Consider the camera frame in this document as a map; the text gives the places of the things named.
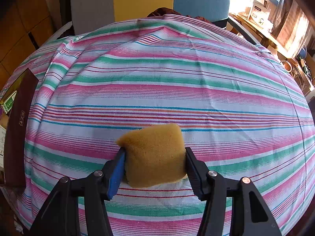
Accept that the small green white box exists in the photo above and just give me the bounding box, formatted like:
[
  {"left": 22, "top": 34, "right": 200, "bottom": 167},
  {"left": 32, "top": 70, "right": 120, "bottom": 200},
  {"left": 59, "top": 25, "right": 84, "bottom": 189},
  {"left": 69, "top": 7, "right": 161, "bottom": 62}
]
[{"left": 1, "top": 91, "right": 17, "bottom": 114}]

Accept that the beige cardboard box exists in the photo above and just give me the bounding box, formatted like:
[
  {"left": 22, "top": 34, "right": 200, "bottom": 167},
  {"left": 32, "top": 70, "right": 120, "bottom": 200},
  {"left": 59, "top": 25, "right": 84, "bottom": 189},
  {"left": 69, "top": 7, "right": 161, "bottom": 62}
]
[{"left": 0, "top": 126, "right": 6, "bottom": 171}]

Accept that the striped pink green bedsheet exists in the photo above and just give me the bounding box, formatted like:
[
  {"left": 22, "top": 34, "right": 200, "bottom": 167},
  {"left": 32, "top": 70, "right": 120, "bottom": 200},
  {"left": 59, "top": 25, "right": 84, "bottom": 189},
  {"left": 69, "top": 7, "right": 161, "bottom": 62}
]
[{"left": 3, "top": 14, "right": 314, "bottom": 235}]

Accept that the gold metal tin tray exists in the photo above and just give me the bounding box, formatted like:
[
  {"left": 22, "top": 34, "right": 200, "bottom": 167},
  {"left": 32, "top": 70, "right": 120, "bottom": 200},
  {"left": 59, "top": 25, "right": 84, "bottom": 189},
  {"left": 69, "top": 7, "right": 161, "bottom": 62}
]
[{"left": 1, "top": 68, "right": 38, "bottom": 191}]

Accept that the wooden desk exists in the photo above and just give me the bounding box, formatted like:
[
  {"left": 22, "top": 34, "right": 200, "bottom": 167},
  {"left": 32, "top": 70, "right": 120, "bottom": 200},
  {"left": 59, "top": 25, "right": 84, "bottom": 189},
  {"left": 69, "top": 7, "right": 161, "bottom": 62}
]
[{"left": 229, "top": 13, "right": 293, "bottom": 59}]

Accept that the pink curtain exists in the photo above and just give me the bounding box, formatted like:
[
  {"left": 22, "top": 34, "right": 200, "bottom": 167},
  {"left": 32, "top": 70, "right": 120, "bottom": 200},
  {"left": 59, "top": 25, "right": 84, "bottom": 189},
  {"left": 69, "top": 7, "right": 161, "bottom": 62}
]
[{"left": 271, "top": 0, "right": 311, "bottom": 58}]

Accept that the dark red cloth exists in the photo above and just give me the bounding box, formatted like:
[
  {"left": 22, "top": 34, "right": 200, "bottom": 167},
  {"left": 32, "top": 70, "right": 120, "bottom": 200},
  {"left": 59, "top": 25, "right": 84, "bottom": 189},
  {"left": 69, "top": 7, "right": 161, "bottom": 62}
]
[{"left": 147, "top": 7, "right": 210, "bottom": 23}]

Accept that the white appliance box on desk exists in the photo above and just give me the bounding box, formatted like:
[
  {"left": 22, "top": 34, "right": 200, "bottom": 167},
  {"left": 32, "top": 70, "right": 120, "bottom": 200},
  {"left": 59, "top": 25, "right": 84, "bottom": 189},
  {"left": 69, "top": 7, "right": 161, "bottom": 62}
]
[{"left": 249, "top": 0, "right": 271, "bottom": 28}]

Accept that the grey yellow blue chair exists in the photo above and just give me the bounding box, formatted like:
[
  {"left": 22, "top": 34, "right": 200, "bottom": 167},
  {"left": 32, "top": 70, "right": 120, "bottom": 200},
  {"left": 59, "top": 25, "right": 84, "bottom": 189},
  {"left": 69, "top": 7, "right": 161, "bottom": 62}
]
[{"left": 56, "top": 0, "right": 262, "bottom": 45}]

